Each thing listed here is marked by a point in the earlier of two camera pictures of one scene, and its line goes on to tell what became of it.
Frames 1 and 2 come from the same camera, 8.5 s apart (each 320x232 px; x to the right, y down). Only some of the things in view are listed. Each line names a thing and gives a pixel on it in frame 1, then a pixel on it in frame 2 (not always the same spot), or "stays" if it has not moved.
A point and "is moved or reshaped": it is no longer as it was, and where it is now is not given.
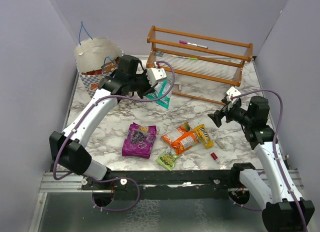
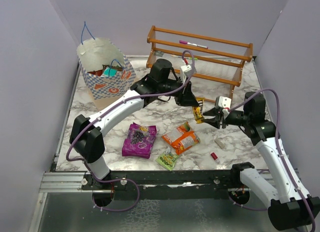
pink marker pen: (184, 42) stays
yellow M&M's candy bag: (202, 135) -> (197, 111)
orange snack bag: (181, 138) stays
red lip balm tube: (215, 158) stays
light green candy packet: (167, 160) stays
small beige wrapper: (219, 143) stays
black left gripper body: (140, 84) -> (169, 85)
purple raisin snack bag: (139, 141) stays
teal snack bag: (161, 93) is moved or reshaped
